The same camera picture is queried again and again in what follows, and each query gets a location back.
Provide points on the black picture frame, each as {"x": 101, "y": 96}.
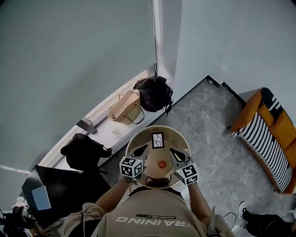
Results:
{"x": 157, "y": 140}

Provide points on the black backpack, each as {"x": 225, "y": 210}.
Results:
{"x": 153, "y": 95}

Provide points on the metal railing bracket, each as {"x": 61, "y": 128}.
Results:
{"x": 88, "y": 126}

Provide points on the small orange ball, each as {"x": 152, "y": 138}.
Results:
{"x": 162, "y": 164}

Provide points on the person's tan shirt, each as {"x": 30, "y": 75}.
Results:
{"x": 150, "y": 215}

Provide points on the person's right forearm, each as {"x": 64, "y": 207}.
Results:
{"x": 200, "y": 203}

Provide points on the black white striped blanket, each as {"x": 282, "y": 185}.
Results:
{"x": 266, "y": 143}

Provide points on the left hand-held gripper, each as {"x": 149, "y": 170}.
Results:
{"x": 130, "y": 167}

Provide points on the black desk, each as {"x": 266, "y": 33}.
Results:
{"x": 69, "y": 185}

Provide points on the round beige table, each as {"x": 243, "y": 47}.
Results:
{"x": 159, "y": 155}

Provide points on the pale blue sheet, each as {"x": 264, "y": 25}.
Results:
{"x": 41, "y": 198}

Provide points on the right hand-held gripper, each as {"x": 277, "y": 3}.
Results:
{"x": 189, "y": 173}

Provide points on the black soft bag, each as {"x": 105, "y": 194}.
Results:
{"x": 83, "y": 152}

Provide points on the white sneaker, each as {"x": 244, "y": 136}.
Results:
{"x": 242, "y": 209}

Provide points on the orange sofa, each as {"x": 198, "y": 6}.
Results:
{"x": 248, "y": 111}

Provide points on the beige woven handbag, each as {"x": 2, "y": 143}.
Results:
{"x": 126, "y": 107}

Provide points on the black white patterned cushion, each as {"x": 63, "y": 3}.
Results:
{"x": 273, "y": 103}

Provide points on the person's left forearm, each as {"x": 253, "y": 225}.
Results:
{"x": 115, "y": 194}

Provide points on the black trouser leg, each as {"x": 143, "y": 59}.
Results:
{"x": 268, "y": 223}

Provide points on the black camera equipment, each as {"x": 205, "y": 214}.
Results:
{"x": 16, "y": 222}

